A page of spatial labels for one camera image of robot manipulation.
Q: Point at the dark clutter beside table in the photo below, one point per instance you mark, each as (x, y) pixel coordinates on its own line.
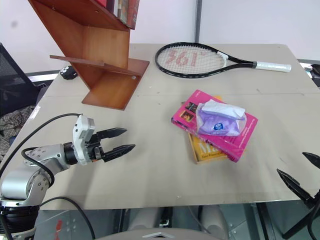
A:
(313, 72)

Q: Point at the pink paperback book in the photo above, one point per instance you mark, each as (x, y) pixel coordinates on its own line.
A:
(240, 140)

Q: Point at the grey robot torso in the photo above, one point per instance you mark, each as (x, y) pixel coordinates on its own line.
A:
(160, 235)

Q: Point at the brown wooden bookshelf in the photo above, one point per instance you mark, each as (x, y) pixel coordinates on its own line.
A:
(100, 50)

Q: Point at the light grey robot leg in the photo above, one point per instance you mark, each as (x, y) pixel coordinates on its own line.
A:
(213, 220)
(143, 218)

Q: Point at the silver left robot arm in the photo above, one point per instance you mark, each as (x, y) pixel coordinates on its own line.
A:
(47, 155)

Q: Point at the grey wall post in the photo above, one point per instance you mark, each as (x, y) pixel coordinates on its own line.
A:
(198, 21)

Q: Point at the purple tissue pack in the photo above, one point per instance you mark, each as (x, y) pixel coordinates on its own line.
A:
(220, 122)

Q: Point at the books on shelf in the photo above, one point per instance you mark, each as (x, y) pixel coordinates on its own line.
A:
(122, 10)

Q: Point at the black tennis racket white grip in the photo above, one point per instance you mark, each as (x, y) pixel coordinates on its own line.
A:
(272, 65)

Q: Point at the black controller white buttons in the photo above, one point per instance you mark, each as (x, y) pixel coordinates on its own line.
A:
(67, 73)

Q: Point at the black mesh office chair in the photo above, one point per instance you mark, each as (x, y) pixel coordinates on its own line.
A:
(12, 82)

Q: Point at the black table leg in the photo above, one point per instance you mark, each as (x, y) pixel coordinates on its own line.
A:
(265, 220)

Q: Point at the yellow paperback book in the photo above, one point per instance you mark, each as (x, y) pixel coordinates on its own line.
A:
(205, 152)

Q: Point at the red shelved book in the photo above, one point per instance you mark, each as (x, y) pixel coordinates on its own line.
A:
(132, 12)

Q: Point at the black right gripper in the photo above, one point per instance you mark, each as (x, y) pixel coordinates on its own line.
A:
(315, 200)

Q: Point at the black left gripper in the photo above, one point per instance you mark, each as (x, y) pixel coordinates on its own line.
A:
(94, 150)

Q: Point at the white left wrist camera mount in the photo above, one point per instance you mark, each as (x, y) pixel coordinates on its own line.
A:
(80, 130)

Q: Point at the crumpled plaid cloth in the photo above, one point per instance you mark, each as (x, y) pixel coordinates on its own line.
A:
(12, 125)

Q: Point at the dark maroon shelved book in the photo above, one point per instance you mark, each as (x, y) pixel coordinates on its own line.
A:
(110, 3)

